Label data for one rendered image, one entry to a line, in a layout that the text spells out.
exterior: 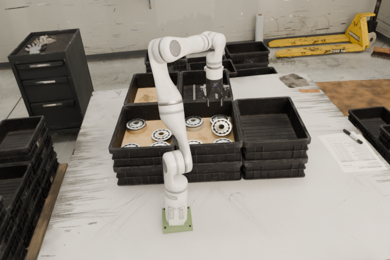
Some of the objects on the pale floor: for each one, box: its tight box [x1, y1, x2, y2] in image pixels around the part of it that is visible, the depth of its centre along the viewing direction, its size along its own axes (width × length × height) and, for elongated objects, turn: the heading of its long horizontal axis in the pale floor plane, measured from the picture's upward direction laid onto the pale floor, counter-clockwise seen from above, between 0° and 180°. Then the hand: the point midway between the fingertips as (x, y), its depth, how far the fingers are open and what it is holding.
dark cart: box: [7, 28, 94, 140], centre depth 318 cm, size 60×45×90 cm
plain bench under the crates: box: [37, 71, 390, 260], centre depth 207 cm, size 160×160×70 cm
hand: (215, 102), depth 164 cm, fingers open, 5 cm apart
